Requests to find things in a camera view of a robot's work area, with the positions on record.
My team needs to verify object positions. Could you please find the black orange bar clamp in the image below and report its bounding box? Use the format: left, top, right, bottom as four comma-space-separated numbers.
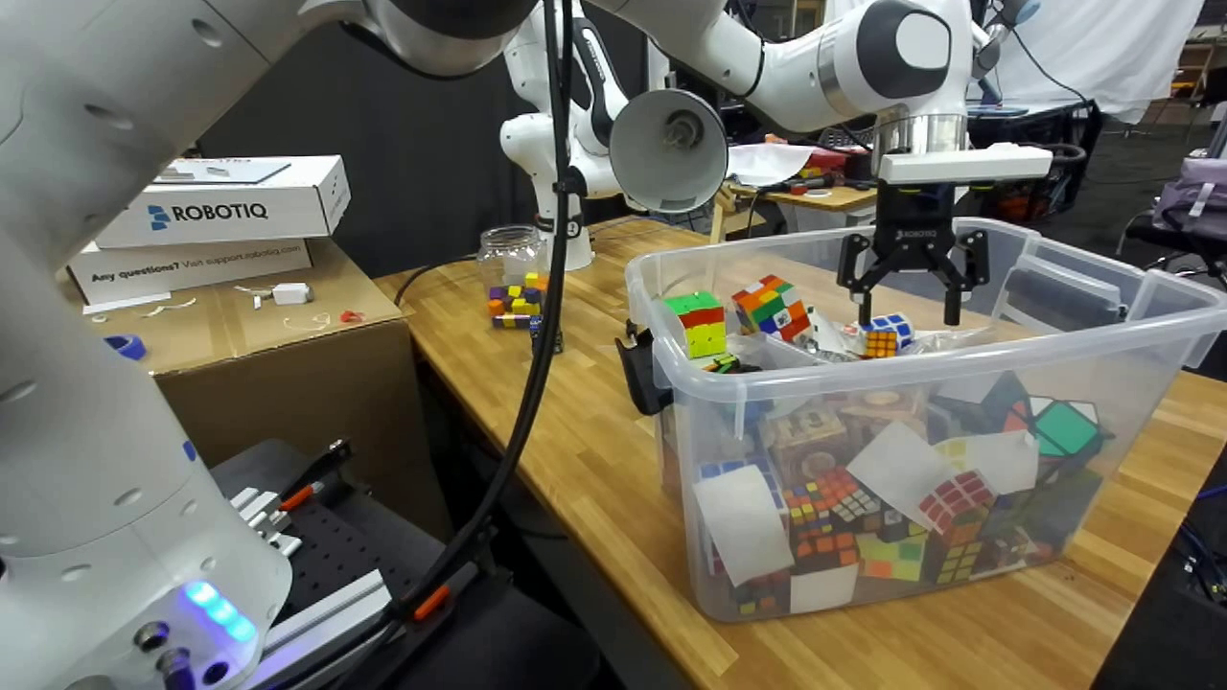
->
260, 436, 358, 523
404, 558, 473, 629

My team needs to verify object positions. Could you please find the white Robotiq box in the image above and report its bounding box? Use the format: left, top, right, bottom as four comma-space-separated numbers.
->
94, 153, 358, 252

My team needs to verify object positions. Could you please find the clear plastic storage bin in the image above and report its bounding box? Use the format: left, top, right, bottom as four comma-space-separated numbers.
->
623, 216, 1227, 629

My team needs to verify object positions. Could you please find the large brown cardboard box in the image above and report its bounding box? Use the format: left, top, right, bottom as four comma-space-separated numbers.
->
126, 239, 452, 539

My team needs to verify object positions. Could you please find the long aluminium extrusion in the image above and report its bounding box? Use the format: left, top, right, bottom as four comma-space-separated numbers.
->
252, 569, 413, 690

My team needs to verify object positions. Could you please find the red white puzzle cube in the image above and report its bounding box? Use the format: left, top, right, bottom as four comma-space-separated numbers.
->
778, 298, 820, 345

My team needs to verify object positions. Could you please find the white blue Rubik's cube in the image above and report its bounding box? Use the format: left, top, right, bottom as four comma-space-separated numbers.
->
870, 312, 922, 354

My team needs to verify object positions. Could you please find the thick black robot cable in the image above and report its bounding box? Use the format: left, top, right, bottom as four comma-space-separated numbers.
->
283, 0, 581, 690

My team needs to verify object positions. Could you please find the flat white box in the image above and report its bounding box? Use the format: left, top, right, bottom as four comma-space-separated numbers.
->
64, 239, 320, 305

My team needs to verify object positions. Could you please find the blue silver puzzle cube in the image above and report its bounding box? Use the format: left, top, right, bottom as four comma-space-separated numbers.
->
527, 312, 568, 359

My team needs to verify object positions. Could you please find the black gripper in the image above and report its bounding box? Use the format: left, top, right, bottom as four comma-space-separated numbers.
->
835, 181, 992, 328

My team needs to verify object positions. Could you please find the green black puzzle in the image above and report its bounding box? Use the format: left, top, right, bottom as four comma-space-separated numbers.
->
1028, 394, 1107, 468

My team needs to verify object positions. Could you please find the red faced Rubik's cube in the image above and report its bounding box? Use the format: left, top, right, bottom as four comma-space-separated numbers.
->
916, 473, 1001, 535

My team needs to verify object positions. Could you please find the green topped Rubik's cube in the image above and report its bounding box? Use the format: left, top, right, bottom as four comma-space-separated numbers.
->
663, 286, 732, 365

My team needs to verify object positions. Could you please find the rainbow striped puzzle cube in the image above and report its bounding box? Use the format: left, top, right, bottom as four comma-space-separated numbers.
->
728, 273, 799, 336

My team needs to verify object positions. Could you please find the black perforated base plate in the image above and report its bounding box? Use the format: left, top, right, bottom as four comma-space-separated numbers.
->
209, 436, 605, 690

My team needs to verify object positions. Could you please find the white cloth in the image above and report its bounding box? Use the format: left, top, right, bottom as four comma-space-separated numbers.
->
982, 0, 1214, 129

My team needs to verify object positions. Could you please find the wooden background table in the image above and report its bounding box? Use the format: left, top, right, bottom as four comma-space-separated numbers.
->
724, 139, 964, 240

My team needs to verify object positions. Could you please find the lilac bag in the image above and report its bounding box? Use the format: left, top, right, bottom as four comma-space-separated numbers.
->
1146, 146, 1227, 244

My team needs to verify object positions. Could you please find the green orange Rubik's cube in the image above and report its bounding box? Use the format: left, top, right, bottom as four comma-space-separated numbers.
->
857, 529, 936, 592

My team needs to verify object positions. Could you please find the short aluminium extrusion bracket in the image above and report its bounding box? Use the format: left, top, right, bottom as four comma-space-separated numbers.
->
226, 480, 305, 553

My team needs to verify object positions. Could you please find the clear glass jar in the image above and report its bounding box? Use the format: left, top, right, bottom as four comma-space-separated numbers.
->
477, 222, 559, 335

